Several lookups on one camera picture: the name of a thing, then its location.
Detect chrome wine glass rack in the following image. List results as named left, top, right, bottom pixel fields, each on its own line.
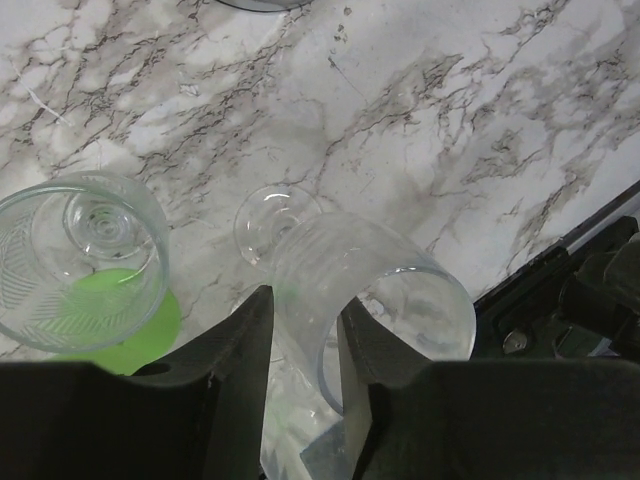
left=219, top=0, right=313, bottom=13

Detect clear wine glass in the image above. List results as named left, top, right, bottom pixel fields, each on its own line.
left=1, top=171, right=169, bottom=353
left=233, top=184, right=476, bottom=416

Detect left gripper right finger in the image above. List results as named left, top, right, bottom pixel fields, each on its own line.
left=338, top=300, right=639, bottom=479

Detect green plastic wine glass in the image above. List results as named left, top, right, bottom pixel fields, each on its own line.
left=51, top=268, right=181, bottom=375

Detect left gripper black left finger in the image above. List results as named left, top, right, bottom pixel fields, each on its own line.
left=1, top=285, right=273, bottom=479

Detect printed paper sheets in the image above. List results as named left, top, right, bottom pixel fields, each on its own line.
left=300, top=420, right=349, bottom=480

